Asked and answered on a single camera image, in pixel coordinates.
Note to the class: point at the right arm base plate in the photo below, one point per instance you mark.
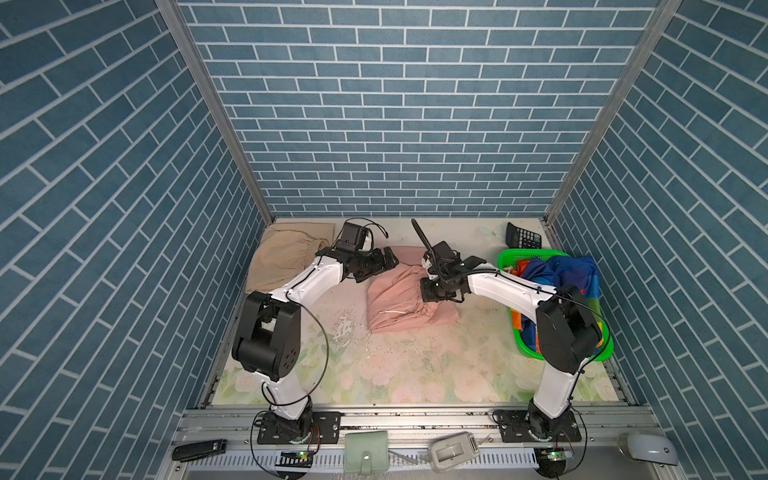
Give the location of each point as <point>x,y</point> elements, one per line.
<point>510,425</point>

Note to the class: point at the white computer mouse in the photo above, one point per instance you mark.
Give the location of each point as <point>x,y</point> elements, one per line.
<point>648,448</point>

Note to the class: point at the green plastic basket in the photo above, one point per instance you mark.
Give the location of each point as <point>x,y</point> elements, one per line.
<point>605,347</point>

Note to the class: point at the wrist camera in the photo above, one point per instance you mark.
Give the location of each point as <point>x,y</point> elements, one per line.
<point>441,255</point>
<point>354,238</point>

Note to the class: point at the right circuit board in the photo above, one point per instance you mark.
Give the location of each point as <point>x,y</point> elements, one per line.
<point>551,461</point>

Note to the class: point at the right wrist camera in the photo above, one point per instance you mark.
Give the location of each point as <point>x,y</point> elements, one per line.
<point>441,255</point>

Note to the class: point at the left circuit board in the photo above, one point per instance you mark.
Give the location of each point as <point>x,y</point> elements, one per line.
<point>294,465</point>

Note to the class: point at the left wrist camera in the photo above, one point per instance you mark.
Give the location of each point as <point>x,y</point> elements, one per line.
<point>354,238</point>

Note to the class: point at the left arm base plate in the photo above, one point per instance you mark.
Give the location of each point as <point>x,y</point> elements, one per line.
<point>322,427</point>

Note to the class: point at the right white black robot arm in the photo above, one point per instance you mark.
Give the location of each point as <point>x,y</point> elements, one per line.
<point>567,329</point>

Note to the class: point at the circuit board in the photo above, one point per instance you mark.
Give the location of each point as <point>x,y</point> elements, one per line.
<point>294,465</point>
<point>551,461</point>

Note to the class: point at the light green wallet pouch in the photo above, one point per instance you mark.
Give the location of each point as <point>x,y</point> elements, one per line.
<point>366,453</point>

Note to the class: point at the grey stapler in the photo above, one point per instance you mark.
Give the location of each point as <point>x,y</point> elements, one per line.
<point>448,452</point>

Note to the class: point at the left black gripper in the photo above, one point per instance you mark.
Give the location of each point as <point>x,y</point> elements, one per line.
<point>378,265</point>

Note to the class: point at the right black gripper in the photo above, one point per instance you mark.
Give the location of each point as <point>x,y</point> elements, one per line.
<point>426,292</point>

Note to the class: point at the black calculator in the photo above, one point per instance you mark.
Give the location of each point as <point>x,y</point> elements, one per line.
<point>520,238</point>

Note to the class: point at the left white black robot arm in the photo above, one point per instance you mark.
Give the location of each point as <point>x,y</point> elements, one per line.
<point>267,342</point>

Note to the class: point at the pink shorts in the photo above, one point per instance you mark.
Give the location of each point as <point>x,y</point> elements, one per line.
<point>394,299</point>

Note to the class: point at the black remote control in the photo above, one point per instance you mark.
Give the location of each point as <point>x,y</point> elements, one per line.
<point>198,450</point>

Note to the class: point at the beige drawstring shorts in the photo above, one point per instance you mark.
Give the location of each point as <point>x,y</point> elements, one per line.
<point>285,250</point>

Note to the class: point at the colourful patterned shorts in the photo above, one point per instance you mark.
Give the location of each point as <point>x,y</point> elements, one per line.
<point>557,271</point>

